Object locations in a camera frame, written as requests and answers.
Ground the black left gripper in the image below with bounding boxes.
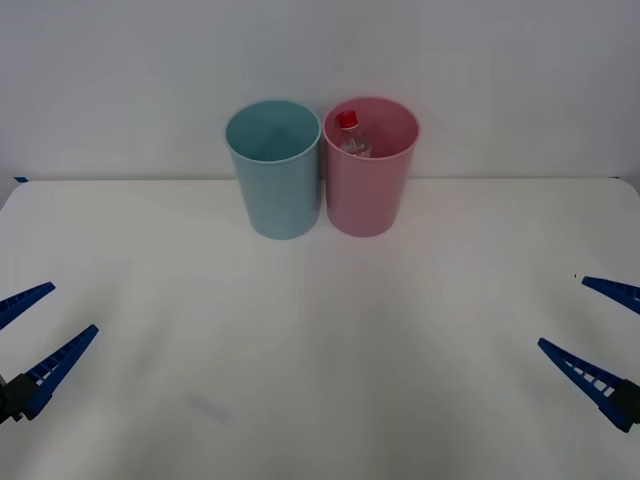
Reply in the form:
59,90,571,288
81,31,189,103
0,282,100,426

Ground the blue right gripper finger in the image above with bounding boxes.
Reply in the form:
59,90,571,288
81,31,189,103
581,275,640,316
537,337,640,435

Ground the small bottle with red cap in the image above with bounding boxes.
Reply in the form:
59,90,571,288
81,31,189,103
335,110,374,158

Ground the pink plastic bin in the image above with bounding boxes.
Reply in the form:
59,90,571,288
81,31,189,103
322,96,421,238

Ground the pale blue plastic bin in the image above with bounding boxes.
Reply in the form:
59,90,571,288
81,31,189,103
224,98,322,241

